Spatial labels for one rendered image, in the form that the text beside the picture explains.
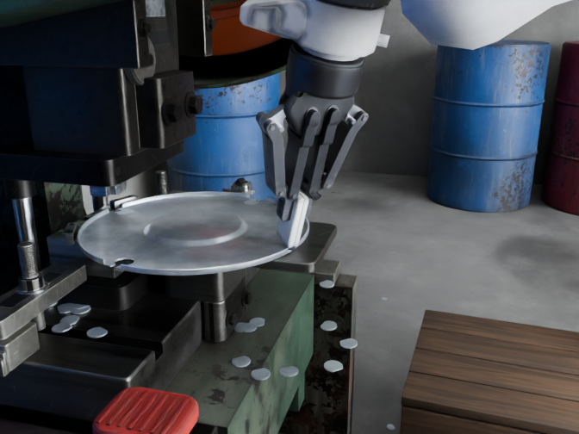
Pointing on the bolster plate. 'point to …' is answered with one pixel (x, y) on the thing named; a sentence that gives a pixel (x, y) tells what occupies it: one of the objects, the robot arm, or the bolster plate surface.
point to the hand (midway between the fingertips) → (292, 216)
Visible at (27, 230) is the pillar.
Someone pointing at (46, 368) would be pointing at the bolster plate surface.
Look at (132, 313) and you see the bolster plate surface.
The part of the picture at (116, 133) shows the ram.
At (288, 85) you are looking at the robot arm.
